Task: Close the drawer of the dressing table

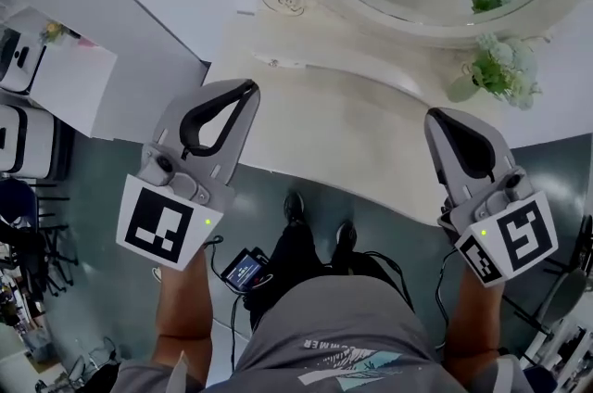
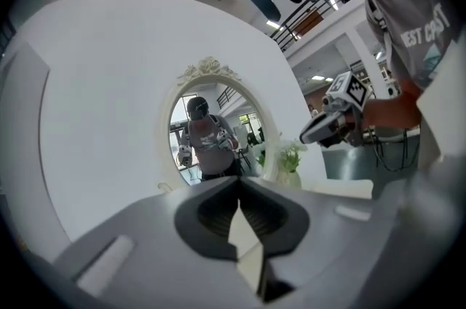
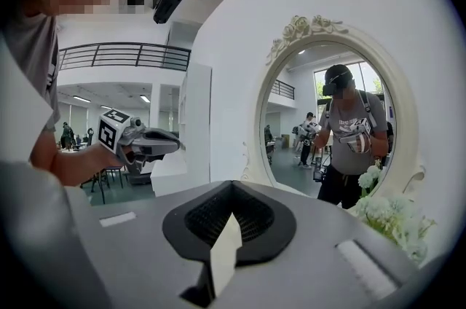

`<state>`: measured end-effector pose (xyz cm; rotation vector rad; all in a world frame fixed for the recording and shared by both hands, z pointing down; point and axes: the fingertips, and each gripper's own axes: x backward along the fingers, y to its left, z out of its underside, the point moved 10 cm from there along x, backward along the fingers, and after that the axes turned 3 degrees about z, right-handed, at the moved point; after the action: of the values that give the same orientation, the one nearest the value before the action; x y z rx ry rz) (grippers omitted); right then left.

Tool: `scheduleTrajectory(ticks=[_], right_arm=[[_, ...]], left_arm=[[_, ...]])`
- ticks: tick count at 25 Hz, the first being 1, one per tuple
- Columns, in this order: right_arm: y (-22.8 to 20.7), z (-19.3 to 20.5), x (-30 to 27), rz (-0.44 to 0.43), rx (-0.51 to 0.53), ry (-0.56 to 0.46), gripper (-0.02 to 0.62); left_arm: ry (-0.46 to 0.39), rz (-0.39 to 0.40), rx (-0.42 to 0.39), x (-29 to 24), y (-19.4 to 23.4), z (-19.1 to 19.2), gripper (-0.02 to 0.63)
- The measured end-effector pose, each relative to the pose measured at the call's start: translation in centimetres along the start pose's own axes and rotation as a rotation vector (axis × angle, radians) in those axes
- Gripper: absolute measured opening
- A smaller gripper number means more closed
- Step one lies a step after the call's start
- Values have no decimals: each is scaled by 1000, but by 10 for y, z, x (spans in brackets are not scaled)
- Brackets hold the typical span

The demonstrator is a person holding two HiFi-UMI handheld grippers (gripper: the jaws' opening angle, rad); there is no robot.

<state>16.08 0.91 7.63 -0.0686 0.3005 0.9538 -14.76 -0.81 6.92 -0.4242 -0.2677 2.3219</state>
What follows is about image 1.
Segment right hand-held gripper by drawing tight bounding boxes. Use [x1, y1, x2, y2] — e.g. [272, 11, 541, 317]
[424, 107, 560, 288]

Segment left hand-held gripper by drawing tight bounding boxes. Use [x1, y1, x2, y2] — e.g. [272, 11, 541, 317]
[114, 78, 262, 272]

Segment white dressing table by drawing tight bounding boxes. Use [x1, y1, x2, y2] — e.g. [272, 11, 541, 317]
[203, 8, 553, 228]

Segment person's right forearm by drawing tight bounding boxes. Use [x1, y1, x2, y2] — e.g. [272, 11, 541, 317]
[441, 274, 505, 361]

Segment person's left forearm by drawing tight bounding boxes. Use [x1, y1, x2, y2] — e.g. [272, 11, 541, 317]
[154, 249, 215, 384]

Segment pale green vase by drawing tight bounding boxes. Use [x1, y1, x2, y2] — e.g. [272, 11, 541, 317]
[447, 73, 483, 105]

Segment white flower bouquet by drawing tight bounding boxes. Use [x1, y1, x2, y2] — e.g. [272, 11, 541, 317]
[470, 32, 544, 111]

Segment person's left black shoe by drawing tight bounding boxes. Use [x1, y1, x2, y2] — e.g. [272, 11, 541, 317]
[283, 191, 306, 227]

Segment person's black shoe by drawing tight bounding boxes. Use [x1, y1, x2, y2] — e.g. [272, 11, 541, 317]
[283, 191, 306, 227]
[334, 220, 359, 257]

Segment white low cabinet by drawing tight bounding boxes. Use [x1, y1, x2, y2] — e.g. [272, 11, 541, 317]
[34, 13, 120, 140]

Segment black device with screen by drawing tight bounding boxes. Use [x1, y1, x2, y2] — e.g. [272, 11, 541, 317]
[220, 246, 272, 295]

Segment person's right black shoe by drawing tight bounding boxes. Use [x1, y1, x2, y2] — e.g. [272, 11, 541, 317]
[334, 220, 359, 257]

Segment person's black trousers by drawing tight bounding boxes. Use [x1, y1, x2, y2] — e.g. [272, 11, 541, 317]
[248, 221, 417, 333]

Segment grey chair with black legs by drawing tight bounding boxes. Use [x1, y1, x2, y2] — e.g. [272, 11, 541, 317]
[502, 214, 593, 333]

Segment white service robot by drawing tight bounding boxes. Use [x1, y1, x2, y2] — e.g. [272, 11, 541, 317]
[0, 103, 76, 180]
[0, 26, 48, 96]

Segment small yellow flower pot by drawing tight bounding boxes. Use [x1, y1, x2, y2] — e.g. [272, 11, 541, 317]
[40, 20, 67, 45]

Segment blue chair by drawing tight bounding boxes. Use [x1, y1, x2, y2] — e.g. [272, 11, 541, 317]
[0, 179, 42, 226]

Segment person's grey t-shirt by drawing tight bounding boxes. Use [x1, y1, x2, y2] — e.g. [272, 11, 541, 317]
[109, 273, 530, 393]

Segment black office chair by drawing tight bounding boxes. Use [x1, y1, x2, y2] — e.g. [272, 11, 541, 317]
[0, 214, 79, 300]

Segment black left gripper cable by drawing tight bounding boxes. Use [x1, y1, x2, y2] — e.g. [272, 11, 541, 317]
[209, 235, 247, 300]

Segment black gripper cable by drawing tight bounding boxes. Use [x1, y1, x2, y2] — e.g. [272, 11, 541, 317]
[435, 248, 461, 337]
[209, 235, 247, 300]

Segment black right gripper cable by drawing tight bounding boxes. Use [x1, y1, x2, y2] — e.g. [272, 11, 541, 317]
[435, 248, 461, 337]

